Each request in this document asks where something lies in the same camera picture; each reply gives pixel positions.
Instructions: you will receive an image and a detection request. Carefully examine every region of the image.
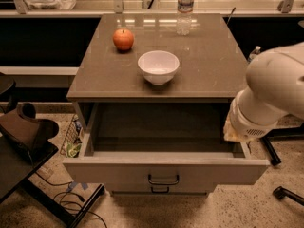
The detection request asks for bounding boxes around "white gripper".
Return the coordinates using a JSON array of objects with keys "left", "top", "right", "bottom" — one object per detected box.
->
[{"left": 223, "top": 90, "right": 279, "bottom": 143}]

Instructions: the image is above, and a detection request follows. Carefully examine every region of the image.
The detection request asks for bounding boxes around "grey top drawer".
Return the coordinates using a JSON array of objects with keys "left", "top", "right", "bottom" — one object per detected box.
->
[{"left": 64, "top": 103, "right": 269, "bottom": 192}]

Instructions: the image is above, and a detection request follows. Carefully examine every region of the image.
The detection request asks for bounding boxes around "grey drawer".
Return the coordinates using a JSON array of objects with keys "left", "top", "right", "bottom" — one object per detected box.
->
[
  {"left": 105, "top": 182, "right": 216, "bottom": 195},
  {"left": 64, "top": 103, "right": 269, "bottom": 192}
]

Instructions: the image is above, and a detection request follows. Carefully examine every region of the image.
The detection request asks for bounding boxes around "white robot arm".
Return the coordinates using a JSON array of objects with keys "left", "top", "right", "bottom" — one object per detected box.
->
[{"left": 223, "top": 43, "right": 304, "bottom": 142}]

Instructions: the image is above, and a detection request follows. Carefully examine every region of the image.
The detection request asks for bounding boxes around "grey drawer cabinet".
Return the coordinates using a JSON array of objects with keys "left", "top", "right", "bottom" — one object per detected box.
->
[{"left": 64, "top": 13, "right": 269, "bottom": 195}]

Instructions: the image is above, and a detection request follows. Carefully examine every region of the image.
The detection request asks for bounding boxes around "grey bottom drawer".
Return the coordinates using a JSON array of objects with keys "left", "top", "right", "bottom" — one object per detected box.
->
[{"left": 105, "top": 182, "right": 216, "bottom": 195}]

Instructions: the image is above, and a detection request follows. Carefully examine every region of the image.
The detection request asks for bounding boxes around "black stand leg right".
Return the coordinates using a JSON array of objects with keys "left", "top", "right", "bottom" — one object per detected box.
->
[{"left": 261, "top": 123, "right": 304, "bottom": 166}]

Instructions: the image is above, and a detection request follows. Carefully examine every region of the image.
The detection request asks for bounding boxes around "black caster leg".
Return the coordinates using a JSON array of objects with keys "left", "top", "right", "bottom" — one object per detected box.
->
[{"left": 273, "top": 186, "right": 304, "bottom": 206}]

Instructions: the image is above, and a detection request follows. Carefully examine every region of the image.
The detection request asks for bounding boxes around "small water bottle on ledge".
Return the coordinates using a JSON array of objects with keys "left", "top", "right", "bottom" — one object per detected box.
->
[{"left": 247, "top": 46, "right": 261, "bottom": 63}]

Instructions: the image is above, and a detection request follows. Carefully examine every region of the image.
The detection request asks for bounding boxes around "white bowl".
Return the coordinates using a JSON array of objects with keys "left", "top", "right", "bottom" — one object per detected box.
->
[{"left": 138, "top": 50, "right": 180, "bottom": 86}]

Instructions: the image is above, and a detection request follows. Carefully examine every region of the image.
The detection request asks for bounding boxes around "clear water bottle on cabinet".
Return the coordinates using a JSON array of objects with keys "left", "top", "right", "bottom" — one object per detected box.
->
[{"left": 176, "top": 0, "right": 194, "bottom": 35}]

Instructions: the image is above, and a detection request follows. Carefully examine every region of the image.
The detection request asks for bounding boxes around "red apple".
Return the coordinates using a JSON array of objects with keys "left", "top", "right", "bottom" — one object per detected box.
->
[{"left": 112, "top": 28, "right": 134, "bottom": 51}]

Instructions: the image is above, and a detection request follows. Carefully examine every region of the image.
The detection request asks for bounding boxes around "green snack bag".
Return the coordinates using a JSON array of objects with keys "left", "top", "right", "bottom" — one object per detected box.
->
[{"left": 65, "top": 142, "right": 82, "bottom": 158}]

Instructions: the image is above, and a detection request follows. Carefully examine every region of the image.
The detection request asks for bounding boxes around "blue tape cross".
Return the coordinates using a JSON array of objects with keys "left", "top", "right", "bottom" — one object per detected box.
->
[{"left": 67, "top": 181, "right": 88, "bottom": 191}]

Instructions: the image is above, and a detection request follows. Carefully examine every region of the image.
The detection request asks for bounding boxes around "dark brown chair part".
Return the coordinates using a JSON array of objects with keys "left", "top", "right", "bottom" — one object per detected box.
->
[{"left": 0, "top": 103, "right": 59, "bottom": 162}]

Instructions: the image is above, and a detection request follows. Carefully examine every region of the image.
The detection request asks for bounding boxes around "black desk left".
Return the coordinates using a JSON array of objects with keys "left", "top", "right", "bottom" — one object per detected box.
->
[{"left": 0, "top": 137, "right": 105, "bottom": 228}]

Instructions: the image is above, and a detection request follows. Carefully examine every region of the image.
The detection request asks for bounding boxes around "black floor cable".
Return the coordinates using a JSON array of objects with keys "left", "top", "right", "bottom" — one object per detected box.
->
[{"left": 33, "top": 170, "right": 108, "bottom": 228}]

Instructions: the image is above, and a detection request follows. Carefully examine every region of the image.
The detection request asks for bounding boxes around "wire basket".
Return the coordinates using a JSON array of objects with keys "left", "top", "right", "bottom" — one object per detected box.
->
[{"left": 60, "top": 114, "right": 83, "bottom": 157}]

